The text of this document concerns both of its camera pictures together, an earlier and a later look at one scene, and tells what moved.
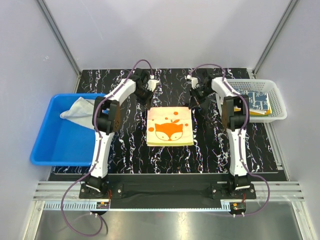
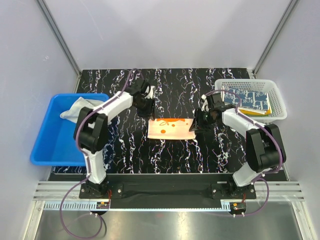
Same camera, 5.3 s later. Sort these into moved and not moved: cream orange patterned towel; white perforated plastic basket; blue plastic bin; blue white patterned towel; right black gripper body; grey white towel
Moved: right black gripper body; cream orange patterned towel
Not moved: grey white towel; blue plastic bin; white perforated plastic basket; blue white patterned towel
